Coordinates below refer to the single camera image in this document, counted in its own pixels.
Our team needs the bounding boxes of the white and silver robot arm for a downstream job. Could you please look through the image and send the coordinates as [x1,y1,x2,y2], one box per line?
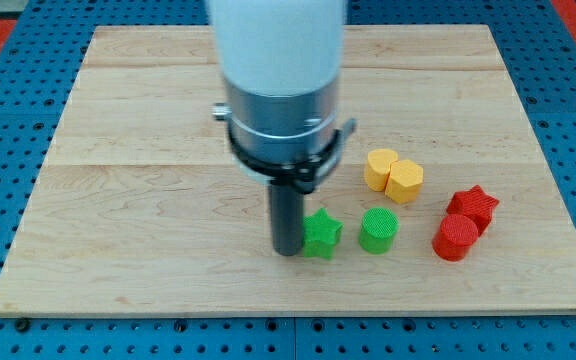
[206,0,347,194]

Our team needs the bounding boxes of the light wooden board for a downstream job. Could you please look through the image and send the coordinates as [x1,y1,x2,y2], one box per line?
[0,25,576,318]

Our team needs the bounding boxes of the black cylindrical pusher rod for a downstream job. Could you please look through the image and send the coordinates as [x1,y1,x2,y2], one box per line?
[268,185,304,256]

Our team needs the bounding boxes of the green star block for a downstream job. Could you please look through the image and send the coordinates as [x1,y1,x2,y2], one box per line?
[303,208,344,260]

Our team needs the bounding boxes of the yellow rounded block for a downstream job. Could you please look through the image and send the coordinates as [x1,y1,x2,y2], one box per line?
[363,148,399,192]

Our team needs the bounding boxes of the green cylinder block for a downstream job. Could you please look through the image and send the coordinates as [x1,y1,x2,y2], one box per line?
[358,207,399,254]

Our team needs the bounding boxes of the yellow hexagon block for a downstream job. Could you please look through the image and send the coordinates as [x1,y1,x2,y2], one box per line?
[385,159,424,204]

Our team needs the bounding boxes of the red cylinder block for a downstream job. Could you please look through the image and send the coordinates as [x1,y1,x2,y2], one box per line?
[432,214,479,262]

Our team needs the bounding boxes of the red star block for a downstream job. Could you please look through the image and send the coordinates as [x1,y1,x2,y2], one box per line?
[446,185,500,235]

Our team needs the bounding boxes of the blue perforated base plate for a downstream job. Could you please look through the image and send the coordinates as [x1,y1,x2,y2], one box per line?
[0,1,576,359]

